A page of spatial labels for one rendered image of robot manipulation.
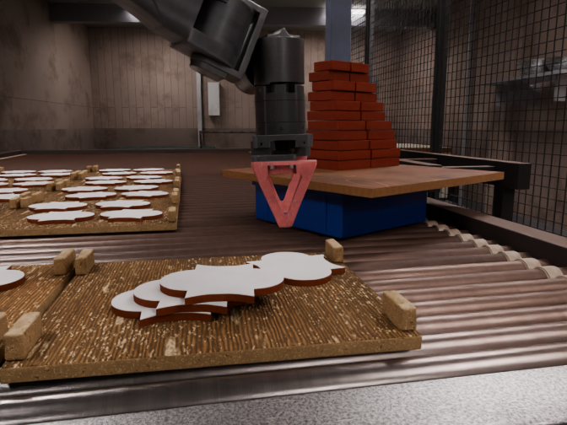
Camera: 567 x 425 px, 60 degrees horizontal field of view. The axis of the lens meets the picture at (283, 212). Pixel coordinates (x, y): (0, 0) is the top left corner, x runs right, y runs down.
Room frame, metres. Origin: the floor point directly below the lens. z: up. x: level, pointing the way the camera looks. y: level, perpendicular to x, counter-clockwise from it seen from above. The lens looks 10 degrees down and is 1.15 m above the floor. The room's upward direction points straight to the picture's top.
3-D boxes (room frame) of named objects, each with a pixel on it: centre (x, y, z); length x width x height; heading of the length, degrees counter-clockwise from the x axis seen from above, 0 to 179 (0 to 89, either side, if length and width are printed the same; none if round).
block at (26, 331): (0.45, 0.26, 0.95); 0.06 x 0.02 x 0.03; 10
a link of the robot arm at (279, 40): (0.58, 0.01, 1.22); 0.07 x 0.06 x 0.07; 22
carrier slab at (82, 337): (0.62, 0.09, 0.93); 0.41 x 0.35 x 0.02; 100
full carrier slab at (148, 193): (1.56, 0.54, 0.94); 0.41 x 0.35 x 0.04; 102
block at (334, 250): (0.78, -0.08, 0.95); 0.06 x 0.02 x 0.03; 10
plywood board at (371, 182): (1.23, -0.19, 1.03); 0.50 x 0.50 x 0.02; 40
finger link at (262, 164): (0.53, 0.00, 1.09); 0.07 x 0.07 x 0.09; 2
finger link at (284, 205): (0.60, 0.00, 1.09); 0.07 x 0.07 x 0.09; 2
